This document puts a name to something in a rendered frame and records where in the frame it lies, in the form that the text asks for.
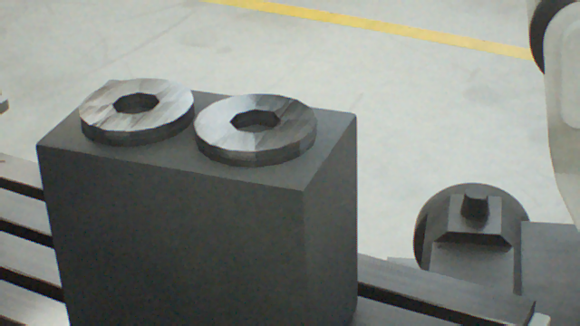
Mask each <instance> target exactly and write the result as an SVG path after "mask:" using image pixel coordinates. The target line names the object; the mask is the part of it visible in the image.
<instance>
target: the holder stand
mask: <svg viewBox="0 0 580 326"><path fill-rule="evenodd" d="M35 151H36V156H37V161H38V166H39V172H40V177H41V181H42V187H43V196H44V202H45V206H46V212H48V216H49V222H50V227H51V232H52V238H53V247H54V252H55V257H56V262H57V268H58V273H59V277H60V279H61V283H62V288H63V298H64V302H65V307H66V313H67V318H68V322H69V323H70V326H345V325H346V323H347V322H348V320H349V317H351V315H352V314H353V311H354V309H355V307H356V305H357V234H358V118H356V114H354V113H352V112H346V111H338V110H326V109H319V108H312V107H308V105H307V104H305V103H302V102H301V101H299V100H297V99H293V98H288V97H285V96H282V95H274V94H248V95H242V96H232V95H226V94H218V93H212V92H204V91H192V90H189V89H187V88H186V87H184V86H183V84H181V83H180V82H175V81H170V80H166V79H161V78H142V79H135V80H127V81H121V80H114V79H113V80H108V81H106V82H105V83H104V84H103V85H102V86H101V87H100V89H99V90H97V91H95V92H93V93H91V94H90V95H88V96H87V97H85V98H84V99H83V101H82V103H81V105H79V106H78V107H77V108H76V109H75V110H73V111H72V112H71V113H70V114H69V115H67V116H66V118H65V119H64V120H62V121H61V122H60V123H59V124H58V125H56V126H55V127H54V128H53V129H52V130H50V131H49V133H48V134H46V135H45V136H43V137H42V138H41V139H40V140H38V141H37V142H36V144H35Z"/></svg>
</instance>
